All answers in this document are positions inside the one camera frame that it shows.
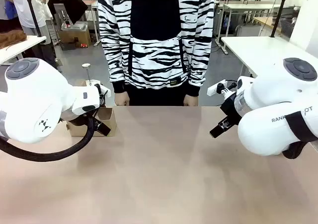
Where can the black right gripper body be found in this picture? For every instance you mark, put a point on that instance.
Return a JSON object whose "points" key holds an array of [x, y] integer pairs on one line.
{"points": [[231, 107]]}

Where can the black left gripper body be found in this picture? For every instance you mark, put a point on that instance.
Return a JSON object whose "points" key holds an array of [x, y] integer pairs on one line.
{"points": [[95, 114]]}

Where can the person's left forearm zebra sleeve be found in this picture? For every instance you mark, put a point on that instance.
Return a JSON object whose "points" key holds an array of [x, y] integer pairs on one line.
{"points": [[198, 67]]}

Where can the person's right forearm zebra sleeve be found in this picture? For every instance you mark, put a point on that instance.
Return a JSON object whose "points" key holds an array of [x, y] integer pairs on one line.
{"points": [[115, 67]]}

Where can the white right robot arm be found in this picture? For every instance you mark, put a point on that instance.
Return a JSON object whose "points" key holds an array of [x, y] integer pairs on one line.
{"points": [[268, 90]]}

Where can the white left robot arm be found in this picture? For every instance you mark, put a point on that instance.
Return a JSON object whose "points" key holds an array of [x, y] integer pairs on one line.
{"points": [[32, 97]]}

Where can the brown cardboard cup carrier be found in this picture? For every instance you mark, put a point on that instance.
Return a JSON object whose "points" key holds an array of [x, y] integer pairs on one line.
{"points": [[112, 124]]}

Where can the person's right hand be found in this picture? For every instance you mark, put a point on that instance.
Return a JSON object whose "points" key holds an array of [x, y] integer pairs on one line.
{"points": [[122, 100]]}

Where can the person's left hand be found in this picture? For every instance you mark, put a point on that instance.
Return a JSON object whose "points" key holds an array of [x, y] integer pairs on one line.
{"points": [[190, 101]]}

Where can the metal rod with disc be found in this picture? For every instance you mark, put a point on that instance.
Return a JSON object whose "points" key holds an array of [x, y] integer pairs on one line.
{"points": [[87, 65]]}

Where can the small red item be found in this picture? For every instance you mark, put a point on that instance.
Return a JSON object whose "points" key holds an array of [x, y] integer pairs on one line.
{"points": [[84, 45]]}

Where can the brown cardboard box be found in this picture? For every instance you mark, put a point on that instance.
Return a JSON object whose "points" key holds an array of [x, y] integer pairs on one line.
{"points": [[74, 37]]}

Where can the person in zebra hoodie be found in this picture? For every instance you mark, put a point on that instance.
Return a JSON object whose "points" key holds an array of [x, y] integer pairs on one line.
{"points": [[154, 60]]}

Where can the grey plastic tray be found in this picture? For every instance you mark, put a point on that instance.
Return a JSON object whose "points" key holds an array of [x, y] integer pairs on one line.
{"points": [[77, 25]]}

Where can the light wooden table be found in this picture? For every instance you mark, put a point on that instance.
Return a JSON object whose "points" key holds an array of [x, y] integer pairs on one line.
{"points": [[267, 21]]}

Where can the white table with fur item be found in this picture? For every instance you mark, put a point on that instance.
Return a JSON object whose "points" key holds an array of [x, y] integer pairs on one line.
{"points": [[22, 45]]}

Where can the thick black stand pole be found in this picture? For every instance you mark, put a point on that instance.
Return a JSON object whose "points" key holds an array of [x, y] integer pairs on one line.
{"points": [[279, 8]]}

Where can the brown furry item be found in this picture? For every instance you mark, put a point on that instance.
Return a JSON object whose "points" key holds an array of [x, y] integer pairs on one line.
{"points": [[12, 39]]}

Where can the black cloth sheet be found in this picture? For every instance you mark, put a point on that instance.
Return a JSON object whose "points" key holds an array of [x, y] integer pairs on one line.
{"points": [[70, 3]]}

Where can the thin black stand pole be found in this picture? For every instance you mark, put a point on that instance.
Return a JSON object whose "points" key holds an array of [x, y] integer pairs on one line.
{"points": [[32, 8]]}

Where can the bystander in white shirt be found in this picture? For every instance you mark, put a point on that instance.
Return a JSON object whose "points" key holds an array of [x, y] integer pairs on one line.
{"points": [[24, 8]]}

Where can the bystander in blue top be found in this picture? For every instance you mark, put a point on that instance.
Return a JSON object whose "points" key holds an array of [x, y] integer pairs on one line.
{"points": [[6, 3]]}

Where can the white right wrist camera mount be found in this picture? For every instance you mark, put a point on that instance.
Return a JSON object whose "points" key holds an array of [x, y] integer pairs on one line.
{"points": [[213, 89]]}

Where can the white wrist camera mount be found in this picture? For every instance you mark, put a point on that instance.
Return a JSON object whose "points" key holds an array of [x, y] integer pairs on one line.
{"points": [[105, 90], [213, 89]]}

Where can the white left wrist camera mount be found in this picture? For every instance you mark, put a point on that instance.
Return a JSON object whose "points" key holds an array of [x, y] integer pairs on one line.
{"points": [[105, 90]]}

